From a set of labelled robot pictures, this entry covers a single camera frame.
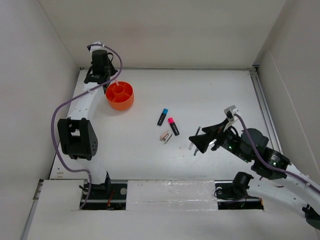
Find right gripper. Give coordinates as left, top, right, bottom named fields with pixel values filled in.
left=187, top=117, right=251, bottom=163

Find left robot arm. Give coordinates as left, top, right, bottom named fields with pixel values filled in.
left=57, top=43, right=118, bottom=199

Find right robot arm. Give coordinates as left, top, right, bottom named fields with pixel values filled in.
left=188, top=114, right=320, bottom=229

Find green clear refill pen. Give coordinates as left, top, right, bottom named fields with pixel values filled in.
left=188, top=126, right=201, bottom=150

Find pink cap black highlighter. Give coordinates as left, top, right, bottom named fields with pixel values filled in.
left=167, top=117, right=180, bottom=136

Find blue cap black highlighter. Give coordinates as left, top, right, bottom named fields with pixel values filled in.
left=157, top=108, right=168, bottom=126

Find orange round organizer container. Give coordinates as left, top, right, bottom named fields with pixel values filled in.
left=105, top=81, right=135, bottom=111

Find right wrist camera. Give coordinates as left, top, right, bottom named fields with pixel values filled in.
left=223, top=105, right=239, bottom=132

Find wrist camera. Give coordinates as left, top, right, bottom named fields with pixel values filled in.
left=223, top=105, right=239, bottom=132
left=87, top=40, right=104, bottom=52

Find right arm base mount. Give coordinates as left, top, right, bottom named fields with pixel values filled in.
left=213, top=172, right=264, bottom=211

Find aluminium rail right edge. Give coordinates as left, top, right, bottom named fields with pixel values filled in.
left=249, top=66, right=281, bottom=151

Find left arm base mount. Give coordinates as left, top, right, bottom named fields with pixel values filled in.
left=81, top=181, right=128, bottom=211

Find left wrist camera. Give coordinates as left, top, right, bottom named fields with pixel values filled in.
left=87, top=40, right=104, bottom=52

